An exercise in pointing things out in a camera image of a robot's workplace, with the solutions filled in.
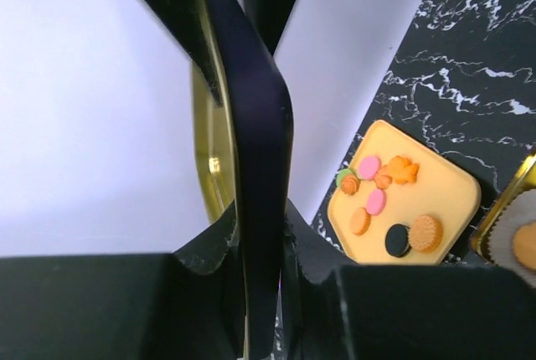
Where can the decorated cookie tin box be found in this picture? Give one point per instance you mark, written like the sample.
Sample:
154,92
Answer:
523,180

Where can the orange fish shaped cookie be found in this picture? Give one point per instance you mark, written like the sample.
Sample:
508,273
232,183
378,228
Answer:
523,243

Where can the orange swirl cookie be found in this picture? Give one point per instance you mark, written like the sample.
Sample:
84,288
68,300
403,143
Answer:
350,186

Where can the pink round macaron cookie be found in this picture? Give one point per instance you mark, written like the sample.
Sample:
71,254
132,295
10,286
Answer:
369,167

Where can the round dotted tan biscuit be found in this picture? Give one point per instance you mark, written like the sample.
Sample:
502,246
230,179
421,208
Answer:
425,233

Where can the yellow plastic tray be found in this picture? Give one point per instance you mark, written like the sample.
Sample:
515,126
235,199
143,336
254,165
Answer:
442,190

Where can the gold tin lid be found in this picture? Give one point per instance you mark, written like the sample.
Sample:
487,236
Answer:
233,43

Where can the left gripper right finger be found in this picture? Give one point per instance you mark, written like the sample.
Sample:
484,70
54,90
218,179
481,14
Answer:
334,308

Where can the green topped cookie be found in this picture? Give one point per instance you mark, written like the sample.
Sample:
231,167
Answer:
343,173

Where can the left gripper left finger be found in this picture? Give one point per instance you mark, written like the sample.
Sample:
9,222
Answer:
184,305

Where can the orange sandwich biscuit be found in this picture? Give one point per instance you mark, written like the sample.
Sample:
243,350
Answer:
360,221

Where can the top left paper cup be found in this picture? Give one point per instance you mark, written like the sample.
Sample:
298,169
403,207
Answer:
519,212

